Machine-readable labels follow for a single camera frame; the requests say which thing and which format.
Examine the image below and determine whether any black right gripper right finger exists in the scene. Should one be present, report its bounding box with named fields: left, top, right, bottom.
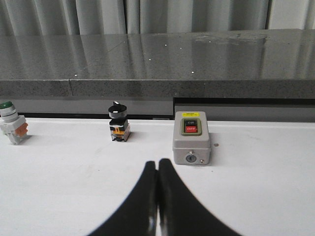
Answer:
left=158, top=159, right=239, bottom=236

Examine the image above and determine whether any black rotary selector switch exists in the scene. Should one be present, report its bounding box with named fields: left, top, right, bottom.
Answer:
left=108, top=101, right=130, bottom=142

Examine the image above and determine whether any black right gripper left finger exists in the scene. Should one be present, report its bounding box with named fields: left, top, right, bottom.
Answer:
left=90, top=161, right=157, bottom=236

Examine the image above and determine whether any grey on-off switch box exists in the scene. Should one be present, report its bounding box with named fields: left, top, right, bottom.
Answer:
left=172, top=111, right=211, bottom=165

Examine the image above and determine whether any grey curtain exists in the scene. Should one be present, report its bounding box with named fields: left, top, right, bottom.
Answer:
left=0, top=0, right=315, bottom=36

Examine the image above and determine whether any green push button switch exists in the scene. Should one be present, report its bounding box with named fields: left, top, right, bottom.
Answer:
left=0, top=101, right=28, bottom=145

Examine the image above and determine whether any grey granite counter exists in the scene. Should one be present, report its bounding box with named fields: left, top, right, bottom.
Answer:
left=0, top=29, right=315, bottom=122

